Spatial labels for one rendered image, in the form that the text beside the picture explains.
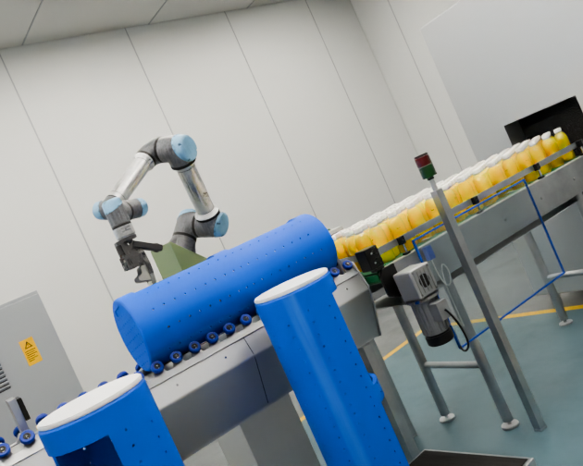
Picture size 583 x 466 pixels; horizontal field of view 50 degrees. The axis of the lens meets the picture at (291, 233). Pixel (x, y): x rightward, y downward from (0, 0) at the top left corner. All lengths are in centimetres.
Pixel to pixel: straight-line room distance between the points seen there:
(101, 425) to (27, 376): 217
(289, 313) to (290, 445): 109
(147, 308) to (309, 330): 57
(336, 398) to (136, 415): 73
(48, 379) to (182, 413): 163
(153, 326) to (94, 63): 393
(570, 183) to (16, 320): 305
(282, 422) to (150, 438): 140
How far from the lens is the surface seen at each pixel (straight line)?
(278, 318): 205
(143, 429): 163
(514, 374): 280
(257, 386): 237
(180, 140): 267
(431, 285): 253
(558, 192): 344
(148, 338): 218
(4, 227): 515
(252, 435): 289
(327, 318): 205
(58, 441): 164
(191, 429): 229
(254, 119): 634
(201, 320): 226
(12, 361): 373
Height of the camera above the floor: 127
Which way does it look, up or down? 2 degrees down
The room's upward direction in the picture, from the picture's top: 24 degrees counter-clockwise
